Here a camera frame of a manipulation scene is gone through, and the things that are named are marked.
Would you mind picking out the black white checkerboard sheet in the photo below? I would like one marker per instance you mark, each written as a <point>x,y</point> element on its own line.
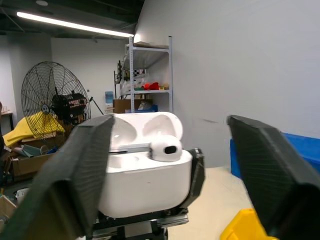
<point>140,72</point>

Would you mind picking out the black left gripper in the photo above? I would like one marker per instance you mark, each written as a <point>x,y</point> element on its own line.
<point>135,225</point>

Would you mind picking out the red plush toy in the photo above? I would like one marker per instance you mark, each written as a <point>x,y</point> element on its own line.
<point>151,86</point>

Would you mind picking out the white plastic basket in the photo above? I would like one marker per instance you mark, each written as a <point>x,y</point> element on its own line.
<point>22,195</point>

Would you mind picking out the light wooden box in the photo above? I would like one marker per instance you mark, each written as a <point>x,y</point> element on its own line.
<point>7,208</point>

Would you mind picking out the blue plastic bin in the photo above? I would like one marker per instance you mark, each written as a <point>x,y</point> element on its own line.
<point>307,147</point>

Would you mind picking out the yellow cloth sheet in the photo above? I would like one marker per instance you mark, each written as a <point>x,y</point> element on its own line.
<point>20,132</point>

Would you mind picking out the white earbud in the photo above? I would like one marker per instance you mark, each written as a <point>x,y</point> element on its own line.
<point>160,150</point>

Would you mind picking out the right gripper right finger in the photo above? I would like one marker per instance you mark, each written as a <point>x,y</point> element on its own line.
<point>280,175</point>

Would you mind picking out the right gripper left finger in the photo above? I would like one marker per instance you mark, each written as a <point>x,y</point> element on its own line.
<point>62,175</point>

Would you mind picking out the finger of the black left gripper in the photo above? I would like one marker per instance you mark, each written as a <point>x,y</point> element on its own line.
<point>198,172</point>

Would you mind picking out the black industrial floor fan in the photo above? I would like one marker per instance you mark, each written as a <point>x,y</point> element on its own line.
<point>70,105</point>

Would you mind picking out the open brown cardboard box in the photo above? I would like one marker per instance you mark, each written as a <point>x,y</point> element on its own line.
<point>27,166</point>

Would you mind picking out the long ceiling light strip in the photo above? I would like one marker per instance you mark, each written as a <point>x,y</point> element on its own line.
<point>75,25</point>

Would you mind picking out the blue water dispenser bottle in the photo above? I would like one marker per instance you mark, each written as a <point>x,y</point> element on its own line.
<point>109,97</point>

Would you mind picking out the yellow plastic bin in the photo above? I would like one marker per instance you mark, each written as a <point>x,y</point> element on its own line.
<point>242,225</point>

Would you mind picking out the white earbud charging case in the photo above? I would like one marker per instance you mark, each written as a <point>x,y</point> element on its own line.
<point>140,190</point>

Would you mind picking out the white metal shelf rack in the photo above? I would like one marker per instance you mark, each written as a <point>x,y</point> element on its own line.
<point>147,56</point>

